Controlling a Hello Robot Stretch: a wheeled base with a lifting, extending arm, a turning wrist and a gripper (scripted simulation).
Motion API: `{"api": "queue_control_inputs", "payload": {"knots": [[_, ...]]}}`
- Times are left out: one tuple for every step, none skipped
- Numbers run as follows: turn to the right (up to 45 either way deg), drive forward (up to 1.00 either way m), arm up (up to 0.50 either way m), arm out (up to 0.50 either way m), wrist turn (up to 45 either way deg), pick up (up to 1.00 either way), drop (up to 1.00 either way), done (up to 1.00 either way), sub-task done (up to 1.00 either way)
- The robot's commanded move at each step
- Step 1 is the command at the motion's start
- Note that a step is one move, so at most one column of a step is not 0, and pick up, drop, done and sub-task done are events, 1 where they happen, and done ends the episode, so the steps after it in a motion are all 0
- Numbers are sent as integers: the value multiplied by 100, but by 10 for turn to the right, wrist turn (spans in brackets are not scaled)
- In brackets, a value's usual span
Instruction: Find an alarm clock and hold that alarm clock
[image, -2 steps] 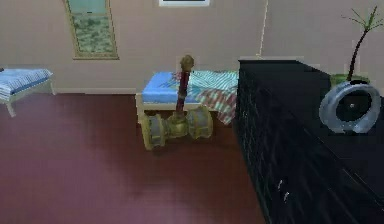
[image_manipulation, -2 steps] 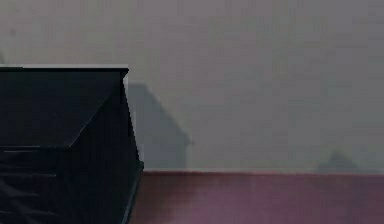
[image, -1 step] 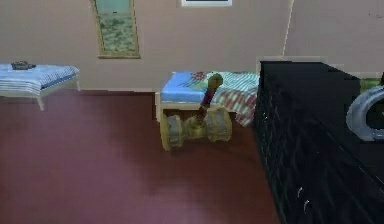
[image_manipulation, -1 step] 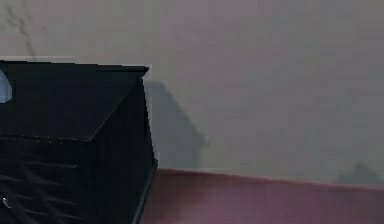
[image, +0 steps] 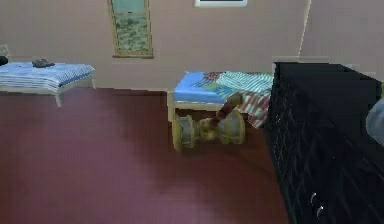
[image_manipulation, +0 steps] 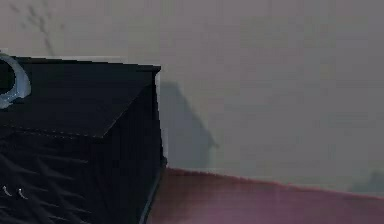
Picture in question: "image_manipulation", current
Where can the grey round object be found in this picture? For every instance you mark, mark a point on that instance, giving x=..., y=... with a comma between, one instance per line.
x=20, y=85

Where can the black cabinet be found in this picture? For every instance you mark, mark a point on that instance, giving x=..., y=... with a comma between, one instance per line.
x=83, y=140

